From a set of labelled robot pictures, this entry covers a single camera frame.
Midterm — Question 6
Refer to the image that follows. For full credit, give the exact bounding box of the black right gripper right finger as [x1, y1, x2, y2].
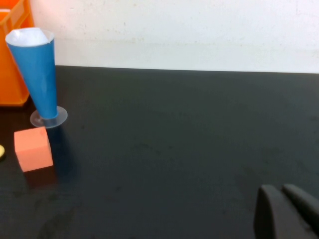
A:
[281, 183, 319, 236]

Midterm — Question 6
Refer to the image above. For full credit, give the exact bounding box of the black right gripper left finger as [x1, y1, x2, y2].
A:
[253, 185, 318, 239]

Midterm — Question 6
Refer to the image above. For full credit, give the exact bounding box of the orange plastic cutlery crate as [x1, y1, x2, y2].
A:
[0, 0, 35, 107]

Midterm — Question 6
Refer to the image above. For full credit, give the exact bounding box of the blue paper cone cup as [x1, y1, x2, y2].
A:
[5, 28, 68, 129]

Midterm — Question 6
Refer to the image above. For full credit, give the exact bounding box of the orange foam cube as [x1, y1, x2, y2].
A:
[13, 126, 54, 173]

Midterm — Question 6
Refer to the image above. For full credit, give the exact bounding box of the blue paper cone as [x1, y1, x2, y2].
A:
[5, 28, 59, 120]

